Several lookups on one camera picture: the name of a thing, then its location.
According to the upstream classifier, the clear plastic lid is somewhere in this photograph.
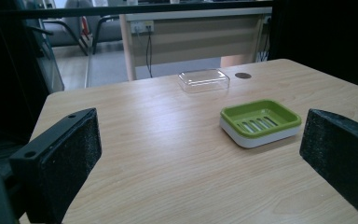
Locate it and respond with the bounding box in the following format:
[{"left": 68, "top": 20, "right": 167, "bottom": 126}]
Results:
[{"left": 177, "top": 68, "right": 231, "bottom": 94}]

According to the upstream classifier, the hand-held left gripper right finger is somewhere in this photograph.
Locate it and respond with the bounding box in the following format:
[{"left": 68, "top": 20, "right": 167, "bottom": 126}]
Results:
[{"left": 298, "top": 108, "right": 358, "bottom": 224}]

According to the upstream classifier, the black horizontal bar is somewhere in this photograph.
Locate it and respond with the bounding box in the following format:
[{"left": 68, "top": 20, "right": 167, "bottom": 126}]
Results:
[{"left": 0, "top": 0, "right": 274, "bottom": 19}]

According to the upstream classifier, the beige desk with panel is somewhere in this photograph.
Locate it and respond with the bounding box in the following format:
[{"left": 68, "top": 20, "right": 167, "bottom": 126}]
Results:
[{"left": 119, "top": 7, "right": 273, "bottom": 82}]

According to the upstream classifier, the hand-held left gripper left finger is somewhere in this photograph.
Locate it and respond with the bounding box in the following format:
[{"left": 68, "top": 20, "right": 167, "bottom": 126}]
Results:
[{"left": 8, "top": 107, "right": 103, "bottom": 224}]

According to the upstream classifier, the black cable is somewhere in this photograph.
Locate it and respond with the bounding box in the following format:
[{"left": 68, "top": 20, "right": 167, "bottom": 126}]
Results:
[{"left": 145, "top": 25, "right": 154, "bottom": 78}]

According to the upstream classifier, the white wall socket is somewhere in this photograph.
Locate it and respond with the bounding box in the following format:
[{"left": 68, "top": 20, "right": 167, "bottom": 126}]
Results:
[{"left": 130, "top": 20, "right": 155, "bottom": 34}]

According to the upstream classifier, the grey chair with black frame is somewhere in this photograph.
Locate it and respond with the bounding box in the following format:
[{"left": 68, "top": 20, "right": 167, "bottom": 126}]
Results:
[
  {"left": 42, "top": 0, "right": 90, "bottom": 57},
  {"left": 91, "top": 14, "right": 124, "bottom": 56}
]

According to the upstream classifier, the green and white soap dish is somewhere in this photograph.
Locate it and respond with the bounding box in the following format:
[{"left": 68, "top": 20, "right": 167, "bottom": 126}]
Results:
[{"left": 219, "top": 98, "right": 303, "bottom": 149}]

